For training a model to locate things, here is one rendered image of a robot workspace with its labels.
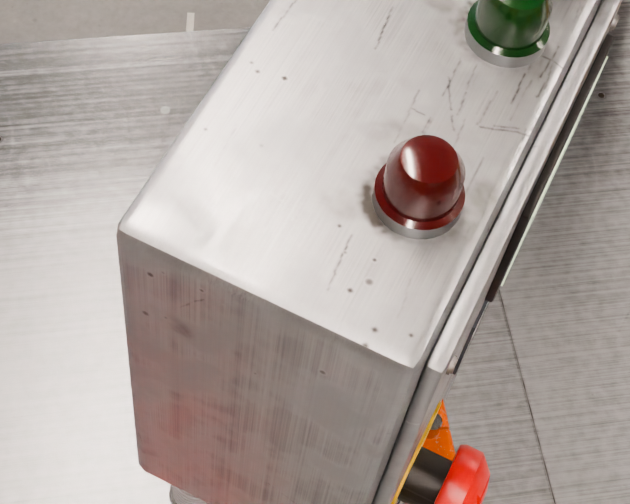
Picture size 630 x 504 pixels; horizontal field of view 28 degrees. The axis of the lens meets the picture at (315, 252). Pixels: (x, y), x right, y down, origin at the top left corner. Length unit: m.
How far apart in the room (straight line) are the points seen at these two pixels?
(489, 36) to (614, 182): 0.81
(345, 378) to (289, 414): 0.04
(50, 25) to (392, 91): 1.97
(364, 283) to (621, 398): 0.76
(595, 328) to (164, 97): 0.44
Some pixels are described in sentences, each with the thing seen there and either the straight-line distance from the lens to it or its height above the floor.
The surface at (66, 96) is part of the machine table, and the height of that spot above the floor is 0.83.
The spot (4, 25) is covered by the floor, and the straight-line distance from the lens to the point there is 2.34.
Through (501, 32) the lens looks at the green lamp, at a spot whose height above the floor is 1.49.
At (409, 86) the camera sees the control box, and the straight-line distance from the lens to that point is 0.38.
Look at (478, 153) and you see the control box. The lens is 0.37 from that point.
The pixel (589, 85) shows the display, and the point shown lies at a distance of 0.42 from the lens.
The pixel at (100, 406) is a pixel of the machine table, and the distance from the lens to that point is 1.03.
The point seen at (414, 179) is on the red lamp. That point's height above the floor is 1.50.
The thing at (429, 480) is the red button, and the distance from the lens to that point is 0.47.
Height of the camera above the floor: 1.77
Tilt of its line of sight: 59 degrees down
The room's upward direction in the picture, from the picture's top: 10 degrees clockwise
